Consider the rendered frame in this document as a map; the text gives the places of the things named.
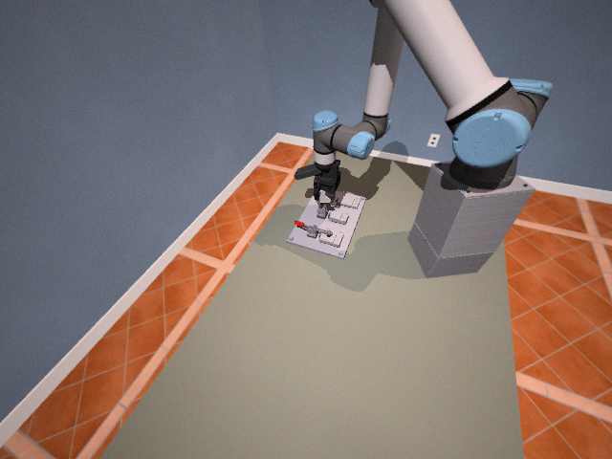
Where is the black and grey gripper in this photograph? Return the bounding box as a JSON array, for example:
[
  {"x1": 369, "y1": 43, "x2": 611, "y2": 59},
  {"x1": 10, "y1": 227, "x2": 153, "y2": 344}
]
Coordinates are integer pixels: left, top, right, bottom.
[{"x1": 314, "y1": 160, "x2": 341, "y2": 208}]

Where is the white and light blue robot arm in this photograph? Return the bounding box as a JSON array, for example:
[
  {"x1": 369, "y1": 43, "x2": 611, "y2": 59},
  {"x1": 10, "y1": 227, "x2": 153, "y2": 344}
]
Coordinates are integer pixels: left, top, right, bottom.
[{"x1": 313, "y1": 0, "x2": 553, "y2": 189}]

